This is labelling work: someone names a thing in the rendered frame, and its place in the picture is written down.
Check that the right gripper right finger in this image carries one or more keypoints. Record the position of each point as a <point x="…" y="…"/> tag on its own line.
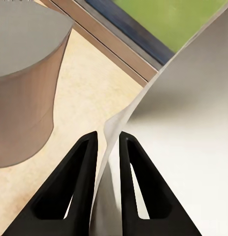
<point x="167" y="216"/>

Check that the fixed window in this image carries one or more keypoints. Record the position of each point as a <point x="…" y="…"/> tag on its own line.
<point x="139" y="36"/>

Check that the countertop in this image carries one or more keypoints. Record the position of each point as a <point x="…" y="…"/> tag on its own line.
<point x="91" y="89"/>

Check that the paper coffee filter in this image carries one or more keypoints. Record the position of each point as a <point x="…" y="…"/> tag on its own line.
<point x="181" y="120"/>

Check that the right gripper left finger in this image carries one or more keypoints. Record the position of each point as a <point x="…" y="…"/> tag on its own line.
<point x="62" y="205"/>

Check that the coffee maker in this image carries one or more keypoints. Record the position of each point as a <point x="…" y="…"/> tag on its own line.
<point x="33" y="41"/>

